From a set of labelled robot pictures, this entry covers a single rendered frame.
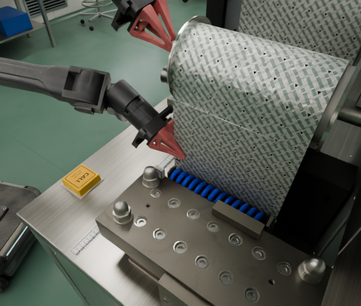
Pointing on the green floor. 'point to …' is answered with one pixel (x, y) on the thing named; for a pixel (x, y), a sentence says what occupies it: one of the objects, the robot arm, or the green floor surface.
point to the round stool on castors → (97, 11)
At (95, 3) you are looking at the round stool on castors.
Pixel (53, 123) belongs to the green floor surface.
